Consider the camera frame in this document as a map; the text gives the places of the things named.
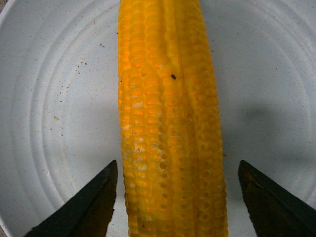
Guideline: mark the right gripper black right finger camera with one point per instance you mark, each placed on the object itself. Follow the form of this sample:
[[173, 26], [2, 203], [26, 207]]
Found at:
[[274, 211]]

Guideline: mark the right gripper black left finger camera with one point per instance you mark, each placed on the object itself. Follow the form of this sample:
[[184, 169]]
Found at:
[[87, 213]]

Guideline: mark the yellow corn cob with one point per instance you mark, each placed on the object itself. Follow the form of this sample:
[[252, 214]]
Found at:
[[169, 121]]

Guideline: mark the light blue plate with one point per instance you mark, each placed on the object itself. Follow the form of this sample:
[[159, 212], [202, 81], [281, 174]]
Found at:
[[58, 99]]

